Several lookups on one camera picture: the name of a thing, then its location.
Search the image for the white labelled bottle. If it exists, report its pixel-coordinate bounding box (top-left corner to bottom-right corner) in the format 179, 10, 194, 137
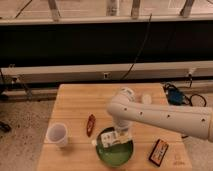
92, 131, 132, 148

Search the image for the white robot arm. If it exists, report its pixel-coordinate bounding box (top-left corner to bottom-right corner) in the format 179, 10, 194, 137
106, 87, 213, 142

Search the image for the green ceramic bowl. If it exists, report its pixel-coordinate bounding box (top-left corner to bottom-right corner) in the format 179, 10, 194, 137
96, 127, 134, 167

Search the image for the wooden table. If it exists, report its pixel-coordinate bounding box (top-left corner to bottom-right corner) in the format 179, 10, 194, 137
36, 84, 192, 171

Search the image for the black orange rectangular box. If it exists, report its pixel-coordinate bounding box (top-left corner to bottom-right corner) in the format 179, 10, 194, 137
149, 139, 169, 167

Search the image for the white plastic cup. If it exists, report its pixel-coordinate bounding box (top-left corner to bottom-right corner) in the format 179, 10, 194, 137
46, 123, 68, 148

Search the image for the black cable loop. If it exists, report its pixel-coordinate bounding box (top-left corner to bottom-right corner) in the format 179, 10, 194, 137
183, 93, 208, 108

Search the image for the black hanging cable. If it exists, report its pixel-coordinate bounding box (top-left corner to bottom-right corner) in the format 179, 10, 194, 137
119, 13, 153, 82

